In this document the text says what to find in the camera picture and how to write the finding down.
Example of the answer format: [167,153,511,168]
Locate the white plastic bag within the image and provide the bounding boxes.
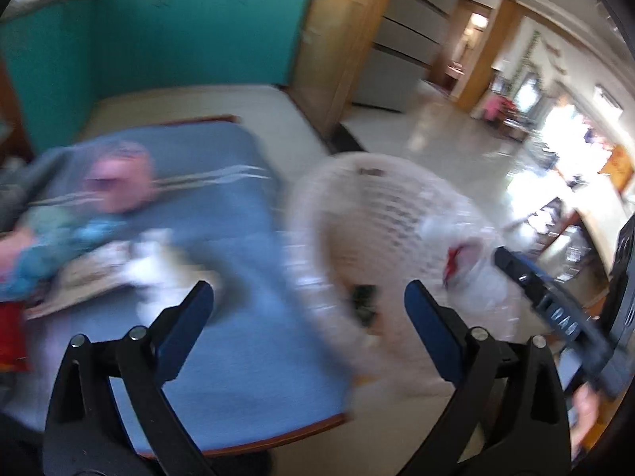
[419,215,519,340]

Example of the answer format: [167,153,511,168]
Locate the white blue medicine box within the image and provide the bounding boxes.
[25,241,160,320]

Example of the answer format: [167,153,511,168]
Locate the red plastic wrapper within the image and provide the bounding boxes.
[0,302,29,373]

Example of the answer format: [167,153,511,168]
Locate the dark trash in basket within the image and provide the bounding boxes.
[350,285,378,328]

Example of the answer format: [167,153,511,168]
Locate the teal kitchen cabinets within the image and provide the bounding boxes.
[1,0,311,154]

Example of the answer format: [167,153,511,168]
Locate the person's right hand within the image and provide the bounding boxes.
[570,382,603,461]

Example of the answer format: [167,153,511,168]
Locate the white tissue wad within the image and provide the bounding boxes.
[125,229,223,326]

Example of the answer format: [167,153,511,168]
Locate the blue face mask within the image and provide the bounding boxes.
[1,205,124,302]

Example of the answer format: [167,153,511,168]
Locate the blue striped table cloth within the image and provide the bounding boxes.
[6,121,351,451]

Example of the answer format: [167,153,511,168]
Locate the white plastic waste basket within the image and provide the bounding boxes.
[284,152,522,398]

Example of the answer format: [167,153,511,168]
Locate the pink plastic bag ball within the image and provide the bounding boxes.
[84,142,157,214]

